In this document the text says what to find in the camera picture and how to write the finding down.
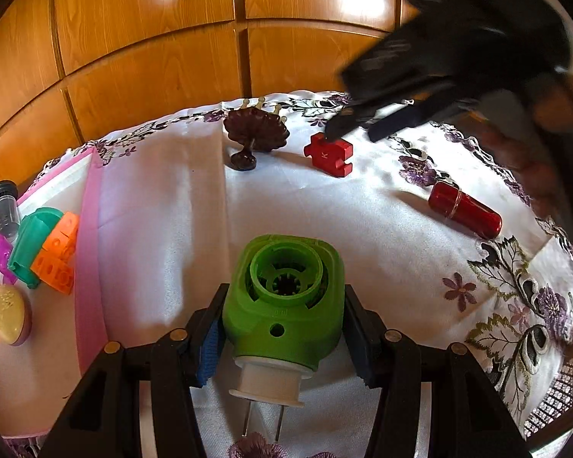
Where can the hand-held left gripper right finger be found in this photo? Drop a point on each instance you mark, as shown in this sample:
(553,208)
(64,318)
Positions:
(363,358)

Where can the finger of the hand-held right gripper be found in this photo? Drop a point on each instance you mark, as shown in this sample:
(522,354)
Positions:
(398,121)
(351,121)

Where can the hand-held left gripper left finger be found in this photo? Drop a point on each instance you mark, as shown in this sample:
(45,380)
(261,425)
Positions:
(209,353)

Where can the red puzzle piece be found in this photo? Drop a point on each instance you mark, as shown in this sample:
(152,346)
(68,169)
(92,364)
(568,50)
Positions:
(329,155)

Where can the green plug-in device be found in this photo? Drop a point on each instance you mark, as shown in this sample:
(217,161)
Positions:
(281,319)

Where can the white tray with pink rim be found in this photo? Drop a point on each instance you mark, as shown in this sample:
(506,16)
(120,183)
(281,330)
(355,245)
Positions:
(52,367)

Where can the orange perforated block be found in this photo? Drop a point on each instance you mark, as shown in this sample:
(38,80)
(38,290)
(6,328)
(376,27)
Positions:
(59,257)

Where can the round yellow and purple case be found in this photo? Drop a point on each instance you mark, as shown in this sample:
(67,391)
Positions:
(12,312)

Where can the teal plastic piece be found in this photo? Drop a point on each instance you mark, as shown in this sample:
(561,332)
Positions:
(31,238)

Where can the magenta perforated plastic piece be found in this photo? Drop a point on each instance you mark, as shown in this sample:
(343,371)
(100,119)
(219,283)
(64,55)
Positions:
(0,253)

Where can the brown peacock ornament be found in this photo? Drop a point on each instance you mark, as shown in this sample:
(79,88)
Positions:
(255,126)

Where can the red cylindrical case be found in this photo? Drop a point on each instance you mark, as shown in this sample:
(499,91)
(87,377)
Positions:
(465,210)

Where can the floral embroidered white tablecloth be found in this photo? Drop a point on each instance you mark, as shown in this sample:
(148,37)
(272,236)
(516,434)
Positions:
(172,210)

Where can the wicker chair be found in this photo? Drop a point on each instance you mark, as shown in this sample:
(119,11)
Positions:
(563,386)

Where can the wooden panelled cabinet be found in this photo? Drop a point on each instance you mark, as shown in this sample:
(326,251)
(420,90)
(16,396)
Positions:
(148,19)

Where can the clear vial with black cap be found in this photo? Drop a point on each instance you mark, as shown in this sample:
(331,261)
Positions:
(4,207)

